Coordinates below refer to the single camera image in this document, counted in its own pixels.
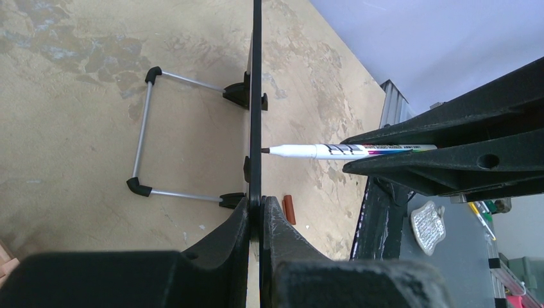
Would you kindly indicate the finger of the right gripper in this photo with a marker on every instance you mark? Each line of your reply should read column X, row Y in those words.
column 506, row 106
column 499, row 168

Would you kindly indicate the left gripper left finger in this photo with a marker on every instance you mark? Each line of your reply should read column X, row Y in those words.
column 211, row 273

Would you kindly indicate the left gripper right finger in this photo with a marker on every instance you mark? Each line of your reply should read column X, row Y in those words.
column 295, row 274

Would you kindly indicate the brown marker cap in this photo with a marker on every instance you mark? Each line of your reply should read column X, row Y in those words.
column 288, row 207

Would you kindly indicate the white whiteboard marker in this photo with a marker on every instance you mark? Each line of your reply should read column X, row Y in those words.
column 343, row 151

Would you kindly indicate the black framed whiteboard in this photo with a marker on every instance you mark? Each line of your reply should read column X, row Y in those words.
column 254, row 156

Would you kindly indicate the metal whiteboard stand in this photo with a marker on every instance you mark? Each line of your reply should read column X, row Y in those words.
column 185, row 148

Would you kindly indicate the silver foil pouch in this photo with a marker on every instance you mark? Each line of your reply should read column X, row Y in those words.
column 428, row 226

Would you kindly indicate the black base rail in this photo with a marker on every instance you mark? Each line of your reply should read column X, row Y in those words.
column 379, row 228

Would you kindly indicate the aluminium frame rail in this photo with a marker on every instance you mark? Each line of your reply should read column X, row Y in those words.
column 396, row 108

